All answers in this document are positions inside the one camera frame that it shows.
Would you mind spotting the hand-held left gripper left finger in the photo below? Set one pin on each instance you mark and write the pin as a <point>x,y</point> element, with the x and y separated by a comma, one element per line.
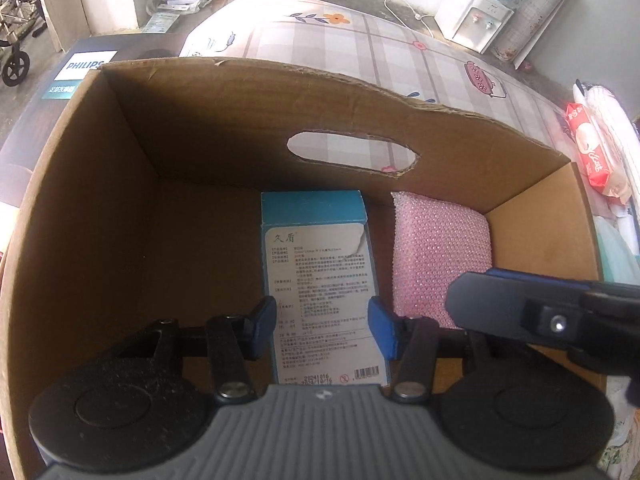
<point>262,325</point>

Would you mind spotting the white medicine packet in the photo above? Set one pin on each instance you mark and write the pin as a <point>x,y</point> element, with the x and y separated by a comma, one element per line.
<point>187,1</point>

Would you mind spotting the blue white paper packet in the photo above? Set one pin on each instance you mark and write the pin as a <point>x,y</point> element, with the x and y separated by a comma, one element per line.
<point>161,22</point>

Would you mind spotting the wheelchair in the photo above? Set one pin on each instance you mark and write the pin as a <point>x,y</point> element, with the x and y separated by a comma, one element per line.
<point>15,67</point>

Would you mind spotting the floral printed roll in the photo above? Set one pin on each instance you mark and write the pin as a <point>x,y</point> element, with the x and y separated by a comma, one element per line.
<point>545,15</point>

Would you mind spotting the pink glitter sponge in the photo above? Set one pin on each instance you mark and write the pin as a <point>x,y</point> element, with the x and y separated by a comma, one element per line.
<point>430,250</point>

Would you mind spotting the white stitched blanket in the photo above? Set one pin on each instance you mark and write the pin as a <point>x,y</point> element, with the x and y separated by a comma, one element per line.
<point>617,115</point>

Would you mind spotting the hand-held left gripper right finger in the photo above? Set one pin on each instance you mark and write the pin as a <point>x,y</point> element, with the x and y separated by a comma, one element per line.
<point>382,330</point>

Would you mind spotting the brown cardboard box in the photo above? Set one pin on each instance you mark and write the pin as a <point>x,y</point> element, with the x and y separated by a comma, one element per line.
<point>125,185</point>

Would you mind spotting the floral checked bed sheet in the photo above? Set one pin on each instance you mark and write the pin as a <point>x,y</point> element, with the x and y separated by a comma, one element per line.
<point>350,45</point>

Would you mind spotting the dark printed carton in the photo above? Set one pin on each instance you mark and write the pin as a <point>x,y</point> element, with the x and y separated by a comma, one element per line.
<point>30,135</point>

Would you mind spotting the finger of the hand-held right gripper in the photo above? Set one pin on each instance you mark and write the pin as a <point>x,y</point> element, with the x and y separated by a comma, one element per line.
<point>490,300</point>

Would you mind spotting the white water dispenser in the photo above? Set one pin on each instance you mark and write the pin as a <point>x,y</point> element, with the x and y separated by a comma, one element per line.
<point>470,20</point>

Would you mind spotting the light blue towel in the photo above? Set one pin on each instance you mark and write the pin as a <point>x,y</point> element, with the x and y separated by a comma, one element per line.
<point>615,255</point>

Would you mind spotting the blue white paper carton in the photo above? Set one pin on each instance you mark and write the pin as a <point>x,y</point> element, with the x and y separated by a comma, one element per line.
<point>315,260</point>

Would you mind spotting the red tissue pack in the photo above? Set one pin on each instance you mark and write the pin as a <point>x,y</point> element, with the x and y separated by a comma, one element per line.
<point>595,155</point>

